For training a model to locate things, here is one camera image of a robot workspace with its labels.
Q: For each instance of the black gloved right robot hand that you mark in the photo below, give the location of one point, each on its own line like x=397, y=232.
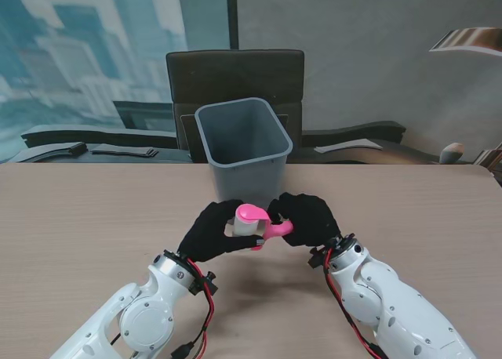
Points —
x=310, y=222

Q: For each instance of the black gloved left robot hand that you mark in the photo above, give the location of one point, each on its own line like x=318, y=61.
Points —
x=208, y=233

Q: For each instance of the white lint roll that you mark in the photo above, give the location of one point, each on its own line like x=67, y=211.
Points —
x=243, y=227

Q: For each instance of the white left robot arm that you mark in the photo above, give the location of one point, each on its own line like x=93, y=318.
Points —
x=137, y=316

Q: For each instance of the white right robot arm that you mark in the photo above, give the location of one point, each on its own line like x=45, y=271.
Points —
x=392, y=304

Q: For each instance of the light grey sheet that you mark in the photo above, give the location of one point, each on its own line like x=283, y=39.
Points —
x=347, y=146

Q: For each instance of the black curved board stack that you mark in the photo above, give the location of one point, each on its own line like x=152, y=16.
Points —
x=98, y=135
x=353, y=131

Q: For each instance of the grey plastic waste bin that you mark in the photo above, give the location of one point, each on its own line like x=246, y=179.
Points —
x=243, y=139

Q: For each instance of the dark grey sheet stack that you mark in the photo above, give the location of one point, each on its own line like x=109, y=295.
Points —
x=125, y=152

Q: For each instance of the dark grey back table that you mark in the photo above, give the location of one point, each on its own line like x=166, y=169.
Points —
x=408, y=154

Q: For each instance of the small black block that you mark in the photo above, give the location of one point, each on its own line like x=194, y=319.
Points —
x=77, y=148

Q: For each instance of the grey rounded object brown top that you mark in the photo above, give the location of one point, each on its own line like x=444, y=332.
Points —
x=451, y=153

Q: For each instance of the dark brown office chair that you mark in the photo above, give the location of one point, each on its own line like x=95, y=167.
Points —
x=235, y=77

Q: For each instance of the small wooden furniture piece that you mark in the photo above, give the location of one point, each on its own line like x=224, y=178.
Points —
x=490, y=157

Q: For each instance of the curved wooden panel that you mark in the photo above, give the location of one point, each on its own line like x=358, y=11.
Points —
x=470, y=39

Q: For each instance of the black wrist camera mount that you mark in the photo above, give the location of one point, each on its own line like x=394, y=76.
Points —
x=315, y=259

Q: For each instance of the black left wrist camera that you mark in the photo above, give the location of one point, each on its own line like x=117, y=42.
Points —
x=206, y=284

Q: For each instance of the black vertical window frame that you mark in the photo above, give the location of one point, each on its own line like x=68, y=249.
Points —
x=233, y=14

